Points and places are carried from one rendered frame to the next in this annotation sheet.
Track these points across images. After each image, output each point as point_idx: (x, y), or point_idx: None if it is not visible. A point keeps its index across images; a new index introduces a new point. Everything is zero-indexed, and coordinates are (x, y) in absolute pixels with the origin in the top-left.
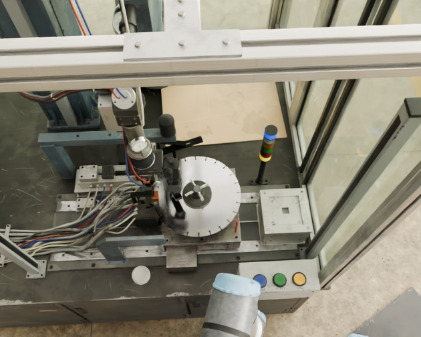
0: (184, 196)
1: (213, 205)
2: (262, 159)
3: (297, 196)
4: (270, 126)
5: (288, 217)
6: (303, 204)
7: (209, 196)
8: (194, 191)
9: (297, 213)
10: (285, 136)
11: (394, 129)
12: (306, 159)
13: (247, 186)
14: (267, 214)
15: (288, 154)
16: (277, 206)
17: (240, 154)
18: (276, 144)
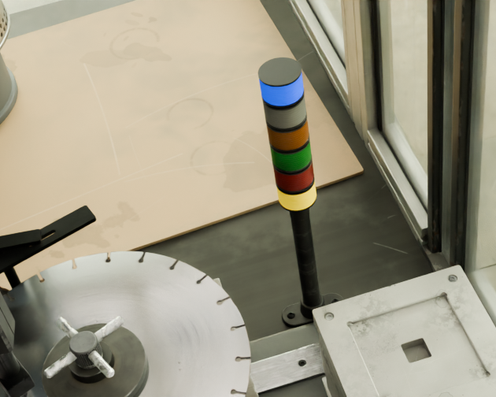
0: (51, 387)
1: (158, 391)
2: (290, 205)
3: (440, 296)
4: (275, 63)
5: (432, 369)
6: (468, 316)
7: (138, 362)
8: (77, 353)
9: (457, 349)
10: (359, 170)
11: None
12: (436, 189)
13: (279, 335)
14: (357, 377)
15: (381, 213)
16: (385, 343)
17: (237, 250)
18: (339, 196)
